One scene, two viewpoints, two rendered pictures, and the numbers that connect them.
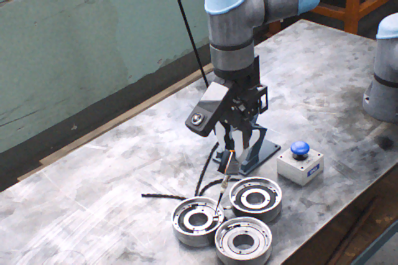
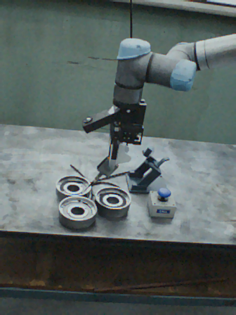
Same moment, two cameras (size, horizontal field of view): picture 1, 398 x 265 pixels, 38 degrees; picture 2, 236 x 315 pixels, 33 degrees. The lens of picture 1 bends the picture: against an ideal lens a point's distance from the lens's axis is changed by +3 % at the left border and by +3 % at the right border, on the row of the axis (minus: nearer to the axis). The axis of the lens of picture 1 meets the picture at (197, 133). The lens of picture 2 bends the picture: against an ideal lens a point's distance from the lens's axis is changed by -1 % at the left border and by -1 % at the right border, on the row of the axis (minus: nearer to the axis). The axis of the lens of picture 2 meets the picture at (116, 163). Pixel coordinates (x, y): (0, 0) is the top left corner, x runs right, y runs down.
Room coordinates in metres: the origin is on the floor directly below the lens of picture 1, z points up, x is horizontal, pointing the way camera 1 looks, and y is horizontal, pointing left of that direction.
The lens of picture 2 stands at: (0.04, -0.59, 1.54)
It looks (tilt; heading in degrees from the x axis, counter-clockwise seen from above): 32 degrees down; 32
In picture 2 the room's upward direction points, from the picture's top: 8 degrees clockwise
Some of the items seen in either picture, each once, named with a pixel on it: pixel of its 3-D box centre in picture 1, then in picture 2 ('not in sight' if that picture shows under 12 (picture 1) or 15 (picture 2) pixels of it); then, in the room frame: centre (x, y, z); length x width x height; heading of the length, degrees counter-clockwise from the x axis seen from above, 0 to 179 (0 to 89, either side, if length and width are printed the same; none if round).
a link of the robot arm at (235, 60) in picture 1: (231, 51); (127, 92); (0.88, -0.08, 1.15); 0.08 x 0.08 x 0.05
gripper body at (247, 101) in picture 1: (237, 89); (126, 120); (0.89, -0.08, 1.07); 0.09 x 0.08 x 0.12; 132
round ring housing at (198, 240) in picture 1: (198, 222); (73, 190); (0.81, 0.02, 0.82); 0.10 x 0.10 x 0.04
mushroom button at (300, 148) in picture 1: (300, 153); (163, 197); (0.95, -0.21, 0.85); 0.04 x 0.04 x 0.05
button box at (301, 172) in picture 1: (301, 162); (163, 204); (0.95, -0.22, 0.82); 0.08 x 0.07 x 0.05; 129
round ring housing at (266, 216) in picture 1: (255, 201); (112, 202); (0.85, -0.10, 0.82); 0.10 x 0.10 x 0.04
